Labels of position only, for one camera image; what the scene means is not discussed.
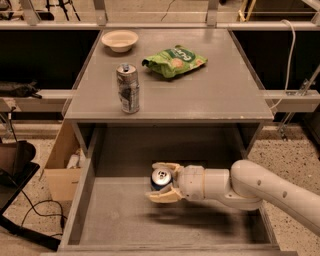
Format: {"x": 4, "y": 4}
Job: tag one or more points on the open grey drawer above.
{"x": 110, "y": 214}

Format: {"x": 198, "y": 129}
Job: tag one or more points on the white paper bowl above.
{"x": 120, "y": 41}

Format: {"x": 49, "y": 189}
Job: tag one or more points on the grey counter cabinet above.
{"x": 211, "y": 113}

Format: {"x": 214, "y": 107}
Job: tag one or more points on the green chip bag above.
{"x": 174, "y": 61}

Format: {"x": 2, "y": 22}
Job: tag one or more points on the blue pepsi can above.
{"x": 160, "y": 178}

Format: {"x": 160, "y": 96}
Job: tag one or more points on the metal railing frame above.
{"x": 101, "y": 14}

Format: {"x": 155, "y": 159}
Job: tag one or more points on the cardboard box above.
{"x": 63, "y": 167}

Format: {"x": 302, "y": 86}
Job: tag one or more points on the black chair base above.
{"x": 16, "y": 169}

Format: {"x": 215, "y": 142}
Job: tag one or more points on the silver energy drink can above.
{"x": 128, "y": 87}

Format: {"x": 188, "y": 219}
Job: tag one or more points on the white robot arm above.
{"x": 244, "y": 186}

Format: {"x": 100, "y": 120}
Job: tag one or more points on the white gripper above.
{"x": 190, "y": 182}

